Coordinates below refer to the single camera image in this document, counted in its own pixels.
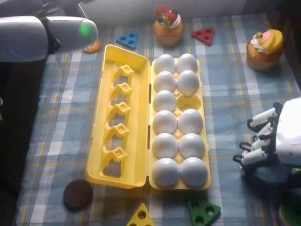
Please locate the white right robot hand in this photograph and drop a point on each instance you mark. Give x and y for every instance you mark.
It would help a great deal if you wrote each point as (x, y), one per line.
(288, 131)

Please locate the yellow egg carton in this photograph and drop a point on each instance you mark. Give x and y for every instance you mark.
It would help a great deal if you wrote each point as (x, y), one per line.
(138, 117)

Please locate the blue plaid tablecloth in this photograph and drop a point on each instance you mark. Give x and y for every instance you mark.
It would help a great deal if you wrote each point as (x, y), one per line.
(235, 94)

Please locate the peach topped toy cupcake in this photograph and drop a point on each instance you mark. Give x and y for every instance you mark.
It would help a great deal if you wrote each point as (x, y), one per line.
(263, 56)

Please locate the stack of coloured rings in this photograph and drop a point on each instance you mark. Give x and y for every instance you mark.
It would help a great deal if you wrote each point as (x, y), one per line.
(281, 216)

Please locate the green triangle block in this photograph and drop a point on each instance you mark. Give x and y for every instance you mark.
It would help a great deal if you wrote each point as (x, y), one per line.
(202, 214)

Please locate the red triangle block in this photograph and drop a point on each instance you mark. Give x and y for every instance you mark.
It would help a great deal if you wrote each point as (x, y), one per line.
(205, 38)

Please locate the strawberry topped toy cupcake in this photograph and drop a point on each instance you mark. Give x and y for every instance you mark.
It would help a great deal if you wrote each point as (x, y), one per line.
(168, 31)

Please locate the yellow triangle block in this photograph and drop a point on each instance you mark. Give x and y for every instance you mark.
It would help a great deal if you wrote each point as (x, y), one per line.
(141, 221)

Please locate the blue triangle block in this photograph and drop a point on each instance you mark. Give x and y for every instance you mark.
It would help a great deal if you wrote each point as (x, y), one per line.
(128, 42)

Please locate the tan round biscuit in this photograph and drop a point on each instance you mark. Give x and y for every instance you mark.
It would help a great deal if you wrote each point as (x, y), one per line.
(94, 48)

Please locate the chocolate sandwich cookie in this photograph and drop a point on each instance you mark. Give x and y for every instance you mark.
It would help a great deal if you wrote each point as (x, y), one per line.
(78, 194)

